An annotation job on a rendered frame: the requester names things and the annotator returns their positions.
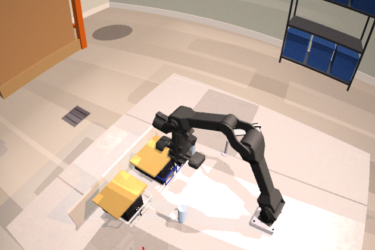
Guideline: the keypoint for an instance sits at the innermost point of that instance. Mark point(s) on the black glasses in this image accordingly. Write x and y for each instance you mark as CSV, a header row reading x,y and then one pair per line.
x,y
239,132

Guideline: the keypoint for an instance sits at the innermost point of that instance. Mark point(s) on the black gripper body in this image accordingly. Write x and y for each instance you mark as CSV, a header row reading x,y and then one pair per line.
x,y
181,150

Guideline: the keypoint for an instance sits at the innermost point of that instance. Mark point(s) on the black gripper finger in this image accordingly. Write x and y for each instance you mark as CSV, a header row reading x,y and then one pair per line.
x,y
174,158
180,162

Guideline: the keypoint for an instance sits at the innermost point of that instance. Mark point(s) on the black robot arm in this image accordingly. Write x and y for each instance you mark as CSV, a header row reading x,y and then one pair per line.
x,y
251,148

